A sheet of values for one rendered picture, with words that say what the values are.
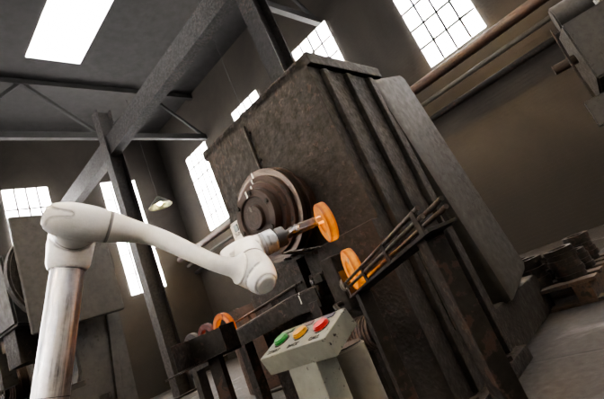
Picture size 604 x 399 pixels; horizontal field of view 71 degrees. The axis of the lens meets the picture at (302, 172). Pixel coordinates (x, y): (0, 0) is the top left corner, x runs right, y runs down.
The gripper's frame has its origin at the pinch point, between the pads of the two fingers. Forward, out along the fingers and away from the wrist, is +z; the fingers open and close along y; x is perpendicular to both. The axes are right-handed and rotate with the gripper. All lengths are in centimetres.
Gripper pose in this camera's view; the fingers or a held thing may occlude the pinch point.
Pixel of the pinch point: (324, 217)
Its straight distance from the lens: 164.7
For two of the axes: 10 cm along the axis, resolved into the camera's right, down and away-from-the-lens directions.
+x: -4.3, -8.6, 2.6
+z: 8.9, -3.6, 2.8
